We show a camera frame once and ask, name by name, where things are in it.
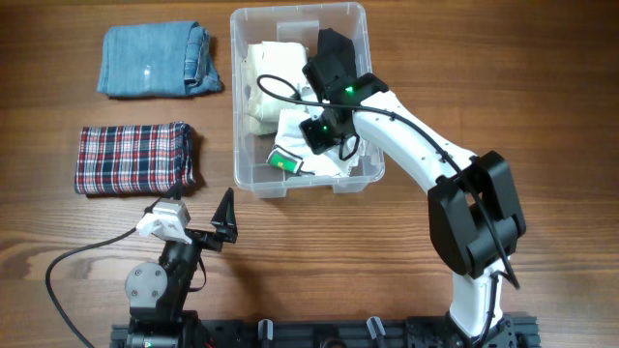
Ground white printed t-shirt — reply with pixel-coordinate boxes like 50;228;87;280
267;109;367;178

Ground cream cloth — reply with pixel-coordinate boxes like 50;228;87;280
243;41;310;137

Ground clear plastic storage bin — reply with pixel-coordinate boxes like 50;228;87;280
230;2;385;198

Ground black garment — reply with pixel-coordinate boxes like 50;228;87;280
317;28;357;78

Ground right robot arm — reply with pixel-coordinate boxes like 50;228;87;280
233;53;526;345

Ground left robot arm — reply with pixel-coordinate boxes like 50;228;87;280
112;183;238;348

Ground folded plaid flannel cloth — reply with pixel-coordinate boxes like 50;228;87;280
74;121;195;195

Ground folded blue denim jeans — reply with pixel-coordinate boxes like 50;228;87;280
97;21;222;99

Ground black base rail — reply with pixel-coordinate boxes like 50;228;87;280
109;316;541;348

